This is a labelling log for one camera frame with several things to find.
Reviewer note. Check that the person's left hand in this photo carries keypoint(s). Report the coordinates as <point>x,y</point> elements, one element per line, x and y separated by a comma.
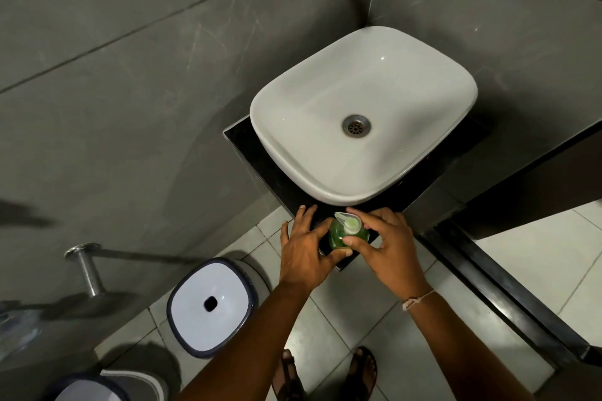
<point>301,257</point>

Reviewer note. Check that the black left sandal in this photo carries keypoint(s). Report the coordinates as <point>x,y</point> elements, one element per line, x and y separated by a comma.
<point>288,379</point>

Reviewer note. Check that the person's right thumb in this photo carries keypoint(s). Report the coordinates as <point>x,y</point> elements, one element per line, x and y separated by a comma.
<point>356,242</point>

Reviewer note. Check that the white bin with dark rim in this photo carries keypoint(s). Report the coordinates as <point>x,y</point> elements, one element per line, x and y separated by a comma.
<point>136,386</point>
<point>197,321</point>

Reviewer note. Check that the chrome wall holder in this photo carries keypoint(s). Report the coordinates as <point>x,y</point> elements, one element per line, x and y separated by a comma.
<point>90,274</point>

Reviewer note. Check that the person's right middle finger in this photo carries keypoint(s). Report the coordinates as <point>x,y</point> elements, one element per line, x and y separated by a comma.
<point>388,212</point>

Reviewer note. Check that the black sandal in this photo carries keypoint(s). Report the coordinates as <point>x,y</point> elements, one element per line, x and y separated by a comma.
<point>361,375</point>
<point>288,379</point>

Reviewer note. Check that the black door threshold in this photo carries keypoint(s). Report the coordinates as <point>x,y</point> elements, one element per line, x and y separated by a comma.
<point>503,292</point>

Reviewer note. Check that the person's left forearm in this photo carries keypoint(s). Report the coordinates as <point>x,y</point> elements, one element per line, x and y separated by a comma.
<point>249,349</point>

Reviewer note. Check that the person's right hand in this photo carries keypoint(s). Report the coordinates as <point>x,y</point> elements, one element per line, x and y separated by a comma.
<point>392,257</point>

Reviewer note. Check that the metal sink drain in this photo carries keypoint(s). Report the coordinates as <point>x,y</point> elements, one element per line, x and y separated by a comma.
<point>356,126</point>

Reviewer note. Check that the person's left middle finger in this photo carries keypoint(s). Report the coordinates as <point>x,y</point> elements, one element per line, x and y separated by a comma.
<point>305,216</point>

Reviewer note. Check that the person's right forearm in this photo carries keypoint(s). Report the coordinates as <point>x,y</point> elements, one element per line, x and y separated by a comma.
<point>465,353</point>

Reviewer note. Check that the black stone sink counter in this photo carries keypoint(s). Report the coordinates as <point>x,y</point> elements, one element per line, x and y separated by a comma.
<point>263,170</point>

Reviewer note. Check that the green soap pump bottle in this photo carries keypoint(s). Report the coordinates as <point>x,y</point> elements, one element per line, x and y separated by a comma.
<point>337,234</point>

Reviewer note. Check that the black right sandal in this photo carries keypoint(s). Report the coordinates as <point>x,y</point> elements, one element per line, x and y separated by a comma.
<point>361,375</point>

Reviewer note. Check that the white ceramic sink basin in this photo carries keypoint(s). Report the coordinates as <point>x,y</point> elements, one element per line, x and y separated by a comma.
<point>399,86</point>

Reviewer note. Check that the person's left thumb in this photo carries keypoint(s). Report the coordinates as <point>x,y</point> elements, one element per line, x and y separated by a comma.
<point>339,255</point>

